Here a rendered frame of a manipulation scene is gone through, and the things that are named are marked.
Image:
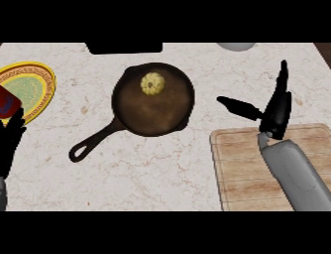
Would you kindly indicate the yellow pattypan squash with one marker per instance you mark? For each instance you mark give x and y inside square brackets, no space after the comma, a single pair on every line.
[152,83]

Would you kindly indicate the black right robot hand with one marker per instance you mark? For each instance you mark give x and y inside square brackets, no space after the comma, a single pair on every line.
[276,112]

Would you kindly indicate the dark cast iron pan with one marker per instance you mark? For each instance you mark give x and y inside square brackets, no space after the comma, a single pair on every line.
[148,102]

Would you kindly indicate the yellow patterned plate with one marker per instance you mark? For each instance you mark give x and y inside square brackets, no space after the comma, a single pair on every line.
[24,89]

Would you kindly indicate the wooden cutting board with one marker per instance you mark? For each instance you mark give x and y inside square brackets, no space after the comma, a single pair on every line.
[251,172]

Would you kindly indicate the pale grey round object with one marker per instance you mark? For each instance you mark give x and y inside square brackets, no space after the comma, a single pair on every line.
[235,46]

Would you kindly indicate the black appliance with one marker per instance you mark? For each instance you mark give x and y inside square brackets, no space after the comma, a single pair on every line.
[124,48]

